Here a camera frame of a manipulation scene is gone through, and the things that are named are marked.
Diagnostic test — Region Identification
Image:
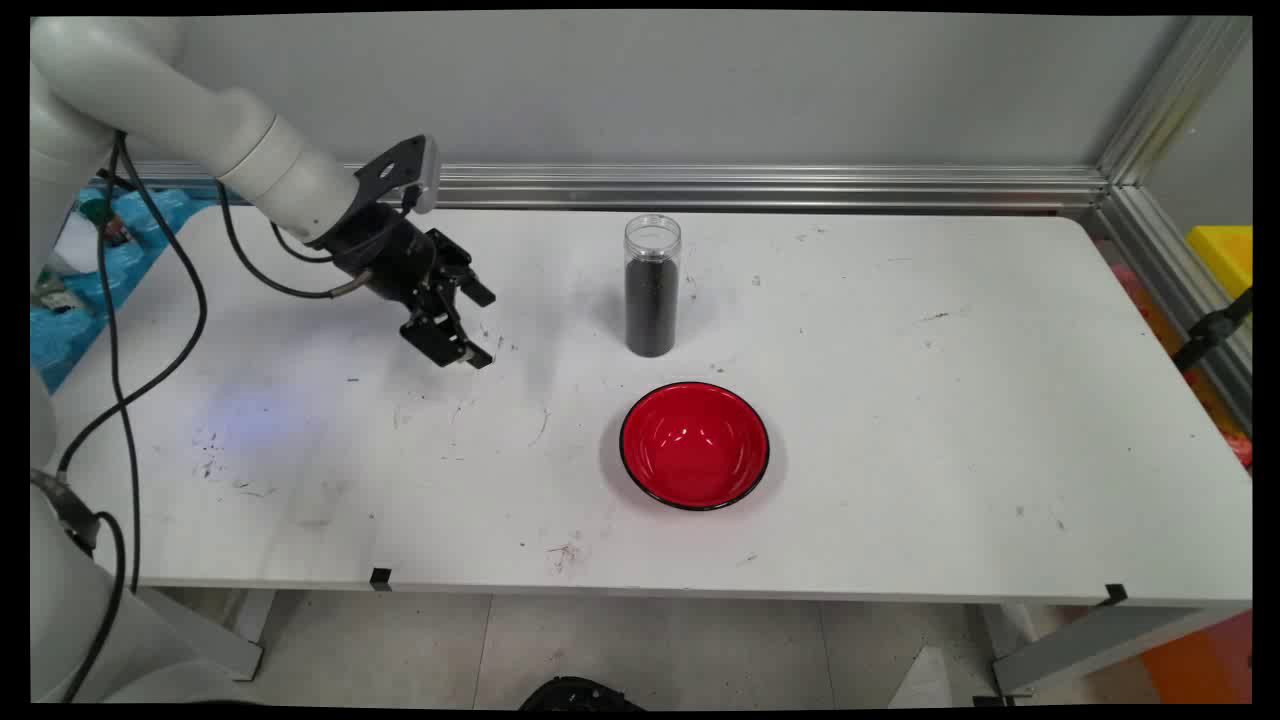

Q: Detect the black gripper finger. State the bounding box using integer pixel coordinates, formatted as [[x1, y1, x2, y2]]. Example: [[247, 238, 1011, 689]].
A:
[[400, 298, 496, 371], [438, 262, 498, 308]]

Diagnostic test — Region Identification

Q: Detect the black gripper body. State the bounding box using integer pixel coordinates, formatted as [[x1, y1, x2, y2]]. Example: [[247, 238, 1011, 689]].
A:
[[318, 205, 475, 306]]

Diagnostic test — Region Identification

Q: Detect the clear jar with black granules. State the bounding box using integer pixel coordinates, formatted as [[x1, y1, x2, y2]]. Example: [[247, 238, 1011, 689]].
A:
[[624, 214, 683, 358]]

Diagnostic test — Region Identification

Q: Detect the blue plastic bag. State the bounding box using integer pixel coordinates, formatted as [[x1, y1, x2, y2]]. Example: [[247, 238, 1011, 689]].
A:
[[30, 185, 223, 393]]

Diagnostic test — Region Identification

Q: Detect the red bowl with black rim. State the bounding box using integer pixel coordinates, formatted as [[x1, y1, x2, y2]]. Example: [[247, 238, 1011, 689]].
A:
[[618, 381, 771, 512]]

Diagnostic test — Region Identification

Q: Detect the green capped bottle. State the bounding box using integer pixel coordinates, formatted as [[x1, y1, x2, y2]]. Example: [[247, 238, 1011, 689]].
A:
[[78, 195, 133, 248]]

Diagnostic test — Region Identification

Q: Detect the white table leg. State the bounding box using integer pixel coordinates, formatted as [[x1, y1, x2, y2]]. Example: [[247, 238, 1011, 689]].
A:
[[985, 603, 1241, 696], [140, 588, 276, 681]]

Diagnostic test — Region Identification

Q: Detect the black round floor object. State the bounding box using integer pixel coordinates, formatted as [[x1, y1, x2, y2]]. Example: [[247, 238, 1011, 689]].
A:
[[520, 676, 646, 711]]

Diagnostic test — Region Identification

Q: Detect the yellow plastic box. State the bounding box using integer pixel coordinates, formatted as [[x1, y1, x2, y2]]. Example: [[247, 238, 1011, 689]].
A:
[[1186, 225, 1253, 299]]

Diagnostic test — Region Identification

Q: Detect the orange plastic crate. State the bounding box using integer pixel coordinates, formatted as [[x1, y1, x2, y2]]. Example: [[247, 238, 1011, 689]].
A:
[[1140, 610, 1253, 704]]

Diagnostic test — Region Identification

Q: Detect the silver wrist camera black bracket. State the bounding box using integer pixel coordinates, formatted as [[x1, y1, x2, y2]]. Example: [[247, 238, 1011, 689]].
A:
[[355, 135, 441, 216]]

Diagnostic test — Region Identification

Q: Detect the short black camera cable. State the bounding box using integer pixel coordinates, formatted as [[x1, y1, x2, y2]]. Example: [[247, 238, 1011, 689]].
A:
[[268, 185, 421, 266]]

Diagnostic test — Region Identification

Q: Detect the black cable with metal plug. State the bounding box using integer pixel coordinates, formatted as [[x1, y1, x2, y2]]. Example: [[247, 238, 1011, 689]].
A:
[[215, 180, 376, 301]]

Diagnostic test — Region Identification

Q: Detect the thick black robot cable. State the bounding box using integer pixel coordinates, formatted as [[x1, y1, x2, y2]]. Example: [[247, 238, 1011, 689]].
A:
[[55, 130, 209, 476]]

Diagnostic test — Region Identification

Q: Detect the long horizontal aluminium frame rail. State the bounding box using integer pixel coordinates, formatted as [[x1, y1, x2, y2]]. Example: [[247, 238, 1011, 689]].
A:
[[130, 160, 1111, 216]]

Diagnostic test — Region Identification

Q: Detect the thin long black cable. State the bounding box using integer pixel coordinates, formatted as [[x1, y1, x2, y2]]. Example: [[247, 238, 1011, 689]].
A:
[[95, 135, 141, 593]]

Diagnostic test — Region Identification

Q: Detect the black looped cable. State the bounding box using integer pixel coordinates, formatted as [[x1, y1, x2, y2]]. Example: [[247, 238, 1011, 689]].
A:
[[62, 510, 129, 704]]

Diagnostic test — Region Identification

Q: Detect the grey velcro cable strap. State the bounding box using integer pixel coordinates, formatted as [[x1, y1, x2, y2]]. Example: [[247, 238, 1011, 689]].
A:
[[30, 468, 103, 553]]

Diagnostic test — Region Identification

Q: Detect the short aluminium side rail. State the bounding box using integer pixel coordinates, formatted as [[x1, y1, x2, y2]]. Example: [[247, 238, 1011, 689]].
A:
[[1095, 185, 1253, 436]]

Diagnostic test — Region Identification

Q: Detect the upright aluminium frame post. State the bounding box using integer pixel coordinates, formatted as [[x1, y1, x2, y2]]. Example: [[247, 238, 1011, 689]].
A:
[[1095, 15, 1253, 186]]

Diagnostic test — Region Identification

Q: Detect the black clamp handle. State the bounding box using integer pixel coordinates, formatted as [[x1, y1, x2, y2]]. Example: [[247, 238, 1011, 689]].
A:
[[1172, 288, 1253, 373]]

